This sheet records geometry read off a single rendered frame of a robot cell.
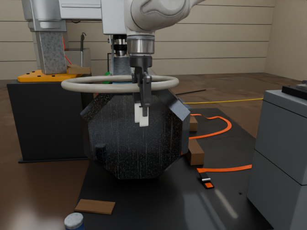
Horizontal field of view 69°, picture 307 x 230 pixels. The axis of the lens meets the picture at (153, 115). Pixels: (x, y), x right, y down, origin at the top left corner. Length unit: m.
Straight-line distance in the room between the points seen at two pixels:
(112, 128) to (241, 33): 6.68
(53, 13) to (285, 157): 2.00
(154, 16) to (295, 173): 1.11
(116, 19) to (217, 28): 6.11
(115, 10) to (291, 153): 1.29
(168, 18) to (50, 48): 1.79
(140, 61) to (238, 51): 7.18
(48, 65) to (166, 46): 5.06
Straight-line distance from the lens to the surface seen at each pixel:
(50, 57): 2.26
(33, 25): 2.23
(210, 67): 7.47
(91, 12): 2.20
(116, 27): 1.51
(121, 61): 1.46
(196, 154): 2.04
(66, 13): 2.23
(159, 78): 1.11
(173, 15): 0.55
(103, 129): 1.60
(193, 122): 2.76
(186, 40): 7.10
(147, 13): 0.57
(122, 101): 1.52
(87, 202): 1.70
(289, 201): 1.49
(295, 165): 1.39
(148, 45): 0.72
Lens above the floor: 1.10
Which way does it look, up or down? 19 degrees down
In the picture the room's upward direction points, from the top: straight up
